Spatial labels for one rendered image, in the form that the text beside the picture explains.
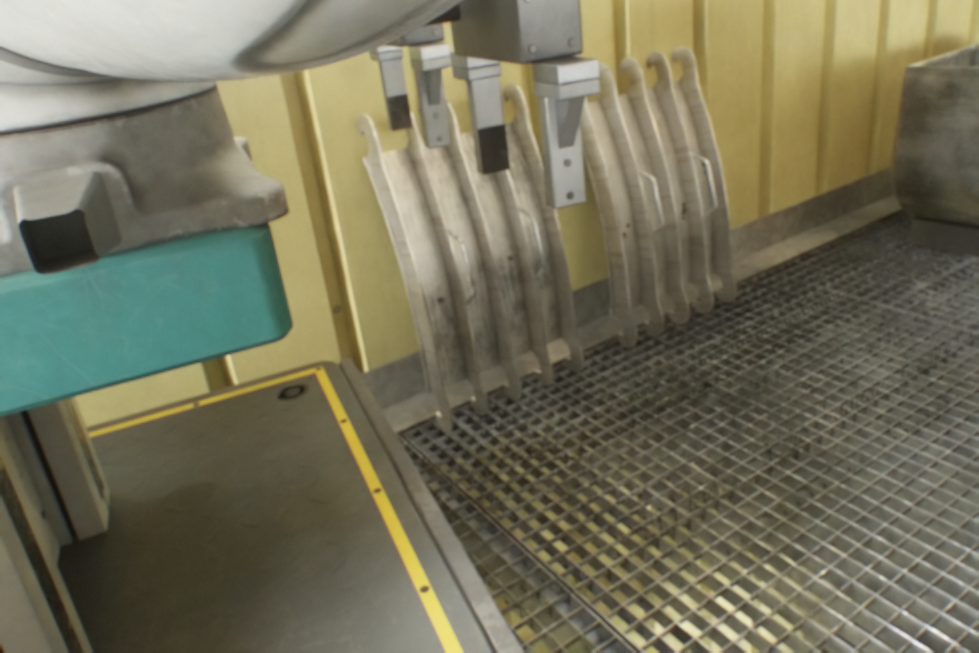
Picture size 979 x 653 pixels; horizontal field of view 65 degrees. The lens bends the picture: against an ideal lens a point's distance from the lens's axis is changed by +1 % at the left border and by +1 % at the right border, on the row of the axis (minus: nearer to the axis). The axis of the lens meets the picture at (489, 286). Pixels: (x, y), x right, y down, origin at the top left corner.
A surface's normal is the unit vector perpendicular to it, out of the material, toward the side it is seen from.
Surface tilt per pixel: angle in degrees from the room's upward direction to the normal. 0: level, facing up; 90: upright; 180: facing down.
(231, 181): 14
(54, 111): 91
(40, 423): 90
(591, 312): 90
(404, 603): 0
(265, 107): 90
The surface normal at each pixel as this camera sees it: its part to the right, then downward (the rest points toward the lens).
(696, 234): -0.83, 0.30
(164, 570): -0.11, -0.92
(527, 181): 0.47, -0.09
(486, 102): 0.39, 0.31
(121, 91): 0.73, 0.20
